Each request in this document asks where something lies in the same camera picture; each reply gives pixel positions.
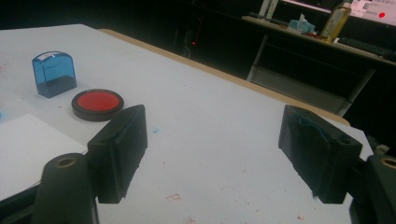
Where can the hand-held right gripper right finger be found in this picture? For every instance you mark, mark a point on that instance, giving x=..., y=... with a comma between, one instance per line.
x=317, y=155

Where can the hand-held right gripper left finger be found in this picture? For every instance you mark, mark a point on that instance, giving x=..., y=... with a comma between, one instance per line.
x=116, y=155

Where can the blue translucent stamp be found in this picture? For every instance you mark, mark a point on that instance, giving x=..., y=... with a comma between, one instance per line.
x=54, y=67

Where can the round red ink pad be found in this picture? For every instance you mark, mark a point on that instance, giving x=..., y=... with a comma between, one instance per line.
x=97, y=102

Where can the white paper sheet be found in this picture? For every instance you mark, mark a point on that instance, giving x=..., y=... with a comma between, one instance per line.
x=31, y=149

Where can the large white board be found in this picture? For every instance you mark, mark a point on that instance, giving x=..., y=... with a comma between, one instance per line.
x=218, y=124

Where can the black keyboard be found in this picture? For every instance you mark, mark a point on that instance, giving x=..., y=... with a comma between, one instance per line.
x=367, y=47

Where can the wooden table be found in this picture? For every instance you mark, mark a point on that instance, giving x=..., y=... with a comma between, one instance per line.
x=218, y=73

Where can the blue tissue pack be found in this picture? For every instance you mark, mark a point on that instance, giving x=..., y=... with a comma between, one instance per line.
x=300, y=25

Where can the yellow liquid bottle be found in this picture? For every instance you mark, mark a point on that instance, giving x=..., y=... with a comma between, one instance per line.
x=335, y=23

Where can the computer monitor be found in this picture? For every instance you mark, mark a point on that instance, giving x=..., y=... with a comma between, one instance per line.
x=367, y=9

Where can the white metal frame desk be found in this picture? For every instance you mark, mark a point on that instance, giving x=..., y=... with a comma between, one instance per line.
x=299, y=87

